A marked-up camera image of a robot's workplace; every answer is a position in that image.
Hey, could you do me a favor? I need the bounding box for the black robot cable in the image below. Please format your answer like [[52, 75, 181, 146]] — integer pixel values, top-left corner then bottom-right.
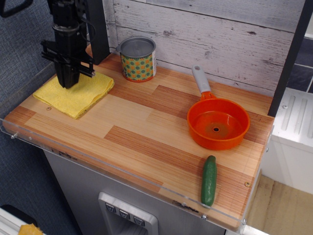
[[0, 0, 34, 18]]

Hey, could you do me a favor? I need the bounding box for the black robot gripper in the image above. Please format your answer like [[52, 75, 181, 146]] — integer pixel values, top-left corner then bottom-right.
[[41, 24, 95, 89]]

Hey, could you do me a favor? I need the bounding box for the green toy cucumber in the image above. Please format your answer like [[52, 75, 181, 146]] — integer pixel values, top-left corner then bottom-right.
[[201, 155, 217, 206]]

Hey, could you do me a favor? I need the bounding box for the grey cabinet with dispenser panel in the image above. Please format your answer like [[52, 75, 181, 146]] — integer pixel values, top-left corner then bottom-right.
[[45, 151, 226, 235]]

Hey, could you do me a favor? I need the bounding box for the white toy sink unit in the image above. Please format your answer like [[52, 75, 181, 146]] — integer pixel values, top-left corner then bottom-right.
[[261, 88, 313, 193]]

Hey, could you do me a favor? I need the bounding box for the black right vertical post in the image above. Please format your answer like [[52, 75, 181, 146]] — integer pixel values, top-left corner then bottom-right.
[[268, 0, 313, 117]]

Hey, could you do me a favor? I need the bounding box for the black vertical post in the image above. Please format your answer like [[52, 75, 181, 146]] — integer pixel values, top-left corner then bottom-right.
[[85, 0, 110, 65], [268, 0, 313, 117]]

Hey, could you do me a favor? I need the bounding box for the yellow cloth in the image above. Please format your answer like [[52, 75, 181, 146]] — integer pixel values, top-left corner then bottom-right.
[[33, 73, 114, 119]]

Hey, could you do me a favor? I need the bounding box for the black left vertical post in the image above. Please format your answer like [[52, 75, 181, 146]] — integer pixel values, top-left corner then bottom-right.
[[85, 0, 110, 65]]

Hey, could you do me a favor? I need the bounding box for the orange pan with grey handle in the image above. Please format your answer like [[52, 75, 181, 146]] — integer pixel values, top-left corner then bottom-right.
[[187, 65, 250, 150]]

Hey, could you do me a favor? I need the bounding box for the patterned tin can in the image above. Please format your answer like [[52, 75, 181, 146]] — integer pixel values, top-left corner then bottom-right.
[[116, 36, 157, 83]]

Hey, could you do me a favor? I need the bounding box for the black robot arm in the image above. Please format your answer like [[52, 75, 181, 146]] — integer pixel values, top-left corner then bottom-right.
[[41, 0, 95, 89]]

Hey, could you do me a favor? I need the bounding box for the yellow object bottom left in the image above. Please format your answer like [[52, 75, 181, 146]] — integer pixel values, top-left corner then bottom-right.
[[18, 224, 44, 235]]

